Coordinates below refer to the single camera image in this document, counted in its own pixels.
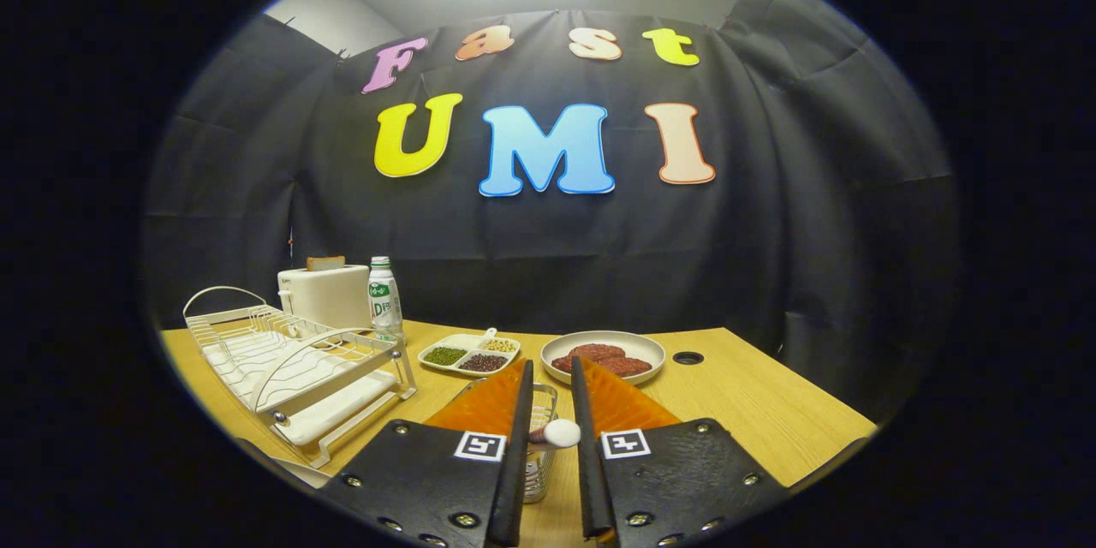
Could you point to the toast bread slice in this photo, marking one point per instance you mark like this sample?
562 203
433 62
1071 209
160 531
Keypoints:
326 263

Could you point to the white-headed wooden spoon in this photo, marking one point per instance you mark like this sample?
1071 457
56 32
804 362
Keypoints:
562 433

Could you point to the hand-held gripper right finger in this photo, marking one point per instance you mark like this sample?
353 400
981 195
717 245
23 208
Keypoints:
586 462

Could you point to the white divided snack dish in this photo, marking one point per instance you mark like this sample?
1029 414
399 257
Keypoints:
467 342

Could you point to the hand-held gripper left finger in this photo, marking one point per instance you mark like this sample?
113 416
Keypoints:
514 462

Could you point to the round white meat plate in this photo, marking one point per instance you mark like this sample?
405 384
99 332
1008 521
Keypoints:
646 347

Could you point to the white toaster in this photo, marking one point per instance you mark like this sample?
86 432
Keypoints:
330 298

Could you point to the black backdrop cloth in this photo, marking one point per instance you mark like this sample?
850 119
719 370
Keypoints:
813 231

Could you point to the clear bottle with green label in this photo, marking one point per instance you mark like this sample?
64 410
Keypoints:
385 300

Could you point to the pile of yellow beans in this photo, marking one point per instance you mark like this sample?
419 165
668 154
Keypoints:
500 345

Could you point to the black table grommet hole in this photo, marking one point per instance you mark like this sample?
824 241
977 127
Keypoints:
687 357

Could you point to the pile of dark red beans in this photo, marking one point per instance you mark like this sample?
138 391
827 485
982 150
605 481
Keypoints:
482 362

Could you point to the pile of green beans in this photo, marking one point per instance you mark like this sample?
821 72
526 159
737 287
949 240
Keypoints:
445 355

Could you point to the red meat patty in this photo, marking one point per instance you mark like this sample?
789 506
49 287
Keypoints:
561 363
627 366
598 351

